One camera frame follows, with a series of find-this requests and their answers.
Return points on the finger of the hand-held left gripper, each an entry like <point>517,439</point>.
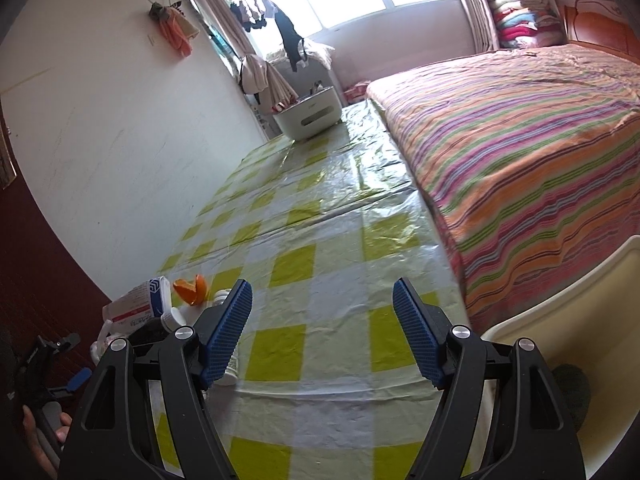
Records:
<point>57,344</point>
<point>75,382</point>

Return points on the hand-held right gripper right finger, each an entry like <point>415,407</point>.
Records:
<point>417,335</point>

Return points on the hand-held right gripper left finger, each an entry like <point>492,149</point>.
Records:
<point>227,335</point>

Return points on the orange peel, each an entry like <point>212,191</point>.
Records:
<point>189,290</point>

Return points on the white red medicine box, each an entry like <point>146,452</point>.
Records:
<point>135,305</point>

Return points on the dark green fluffy ball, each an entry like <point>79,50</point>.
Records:
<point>572,390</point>

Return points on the white plastic bin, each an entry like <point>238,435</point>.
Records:
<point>590,310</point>

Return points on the person's left hand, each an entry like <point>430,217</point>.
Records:
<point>31,430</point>

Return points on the clear plastic bag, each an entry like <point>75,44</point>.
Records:
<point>107,335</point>

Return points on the dark red wooden door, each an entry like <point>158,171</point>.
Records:
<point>45,280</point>

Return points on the yellow checkered plastic tablecloth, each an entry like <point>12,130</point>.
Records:
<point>325,240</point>

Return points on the striped bed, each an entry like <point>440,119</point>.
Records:
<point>525,160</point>

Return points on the white round container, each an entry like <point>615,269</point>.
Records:
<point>310,117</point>

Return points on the red patterned cloth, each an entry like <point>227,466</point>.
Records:
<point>356,94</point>

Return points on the white cabinet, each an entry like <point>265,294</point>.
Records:
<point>322,77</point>

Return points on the white lace cloth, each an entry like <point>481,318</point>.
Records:
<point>315,50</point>

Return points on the black hanging garment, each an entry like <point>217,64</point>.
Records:
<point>290,40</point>

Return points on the orange cloth on hook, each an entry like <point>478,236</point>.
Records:
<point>175,32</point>

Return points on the pink tied curtain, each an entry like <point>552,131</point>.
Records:
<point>225,15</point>

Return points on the hanging small garments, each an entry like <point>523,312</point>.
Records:
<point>255,12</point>

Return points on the pink straight curtain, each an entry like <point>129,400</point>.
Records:
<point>477,15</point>

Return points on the stack of folded blankets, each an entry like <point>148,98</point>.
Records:
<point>520,10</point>

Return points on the wooden bed headboard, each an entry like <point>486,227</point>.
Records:
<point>600,25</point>

